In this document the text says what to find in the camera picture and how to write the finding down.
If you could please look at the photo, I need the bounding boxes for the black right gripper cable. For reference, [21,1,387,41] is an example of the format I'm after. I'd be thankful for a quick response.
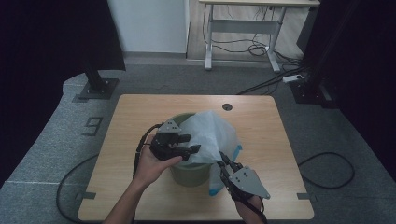
[244,200,269,224]

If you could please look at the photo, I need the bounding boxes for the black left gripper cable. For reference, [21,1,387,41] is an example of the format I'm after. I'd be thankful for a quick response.
[133,123,163,180]

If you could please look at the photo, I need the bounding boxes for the coiled black cable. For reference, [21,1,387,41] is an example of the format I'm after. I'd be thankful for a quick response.
[247,42,269,58]

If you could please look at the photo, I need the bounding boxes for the black floor cable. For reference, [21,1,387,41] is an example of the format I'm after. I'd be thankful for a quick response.
[297,151,356,190]
[55,153,101,224]

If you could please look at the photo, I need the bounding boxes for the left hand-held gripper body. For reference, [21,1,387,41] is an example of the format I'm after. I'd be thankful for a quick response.
[148,119,189,162]

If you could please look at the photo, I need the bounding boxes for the white desk with metal legs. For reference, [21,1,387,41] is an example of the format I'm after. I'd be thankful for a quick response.
[199,0,321,74]

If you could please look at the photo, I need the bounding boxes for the black stand base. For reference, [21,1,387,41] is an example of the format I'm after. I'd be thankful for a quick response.
[78,60,120,101]

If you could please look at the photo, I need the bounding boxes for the white power strip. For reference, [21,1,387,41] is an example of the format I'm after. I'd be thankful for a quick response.
[282,74,304,84]

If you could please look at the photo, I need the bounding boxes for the translucent white and blue trash bag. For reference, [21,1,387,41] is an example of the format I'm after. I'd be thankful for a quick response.
[178,109,244,197]

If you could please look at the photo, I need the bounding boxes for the black metal stand with base plate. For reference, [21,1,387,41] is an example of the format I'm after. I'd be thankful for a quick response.
[289,0,340,109]

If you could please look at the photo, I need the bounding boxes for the black power cables on floor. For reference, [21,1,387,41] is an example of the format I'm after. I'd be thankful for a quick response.
[236,65,307,96]

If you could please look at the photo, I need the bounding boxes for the person's right hand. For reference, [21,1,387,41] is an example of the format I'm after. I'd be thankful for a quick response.
[234,195,265,224]

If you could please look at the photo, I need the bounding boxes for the person's left hand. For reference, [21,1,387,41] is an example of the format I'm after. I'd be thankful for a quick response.
[133,133,184,188]

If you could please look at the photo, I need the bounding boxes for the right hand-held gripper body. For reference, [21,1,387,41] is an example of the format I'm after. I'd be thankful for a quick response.
[220,166,272,203]

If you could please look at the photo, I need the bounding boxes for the green plastic trash bin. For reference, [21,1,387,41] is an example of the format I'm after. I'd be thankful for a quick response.
[169,112,214,189]

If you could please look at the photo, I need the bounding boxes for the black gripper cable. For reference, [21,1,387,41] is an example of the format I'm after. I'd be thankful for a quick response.
[133,123,163,180]
[244,200,269,224]

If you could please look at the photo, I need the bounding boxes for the black curtain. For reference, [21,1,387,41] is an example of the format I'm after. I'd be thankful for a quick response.
[297,0,396,183]
[0,0,127,188]

